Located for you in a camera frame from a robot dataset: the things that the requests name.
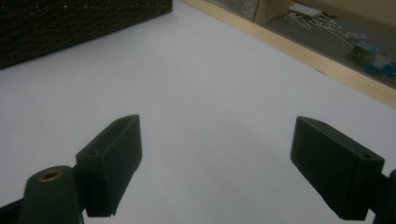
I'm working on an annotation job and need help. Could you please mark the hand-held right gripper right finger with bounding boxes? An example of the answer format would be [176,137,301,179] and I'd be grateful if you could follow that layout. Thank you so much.
[290,115,386,221]

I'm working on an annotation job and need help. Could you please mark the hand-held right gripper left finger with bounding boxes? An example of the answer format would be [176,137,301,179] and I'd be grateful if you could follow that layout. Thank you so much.
[75,113,144,218]

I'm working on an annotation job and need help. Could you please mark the brown wicker basket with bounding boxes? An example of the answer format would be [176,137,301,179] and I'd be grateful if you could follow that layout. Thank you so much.
[0,0,174,70]

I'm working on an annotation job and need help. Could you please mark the colourful toy blocks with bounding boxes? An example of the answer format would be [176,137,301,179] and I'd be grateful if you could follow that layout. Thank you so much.
[346,39,396,79]

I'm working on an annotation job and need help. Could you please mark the white flat box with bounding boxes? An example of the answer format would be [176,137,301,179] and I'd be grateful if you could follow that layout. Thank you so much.
[289,2,324,19]

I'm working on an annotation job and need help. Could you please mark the white tangled cord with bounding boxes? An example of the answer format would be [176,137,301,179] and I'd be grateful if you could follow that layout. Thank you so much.
[284,11,351,39]

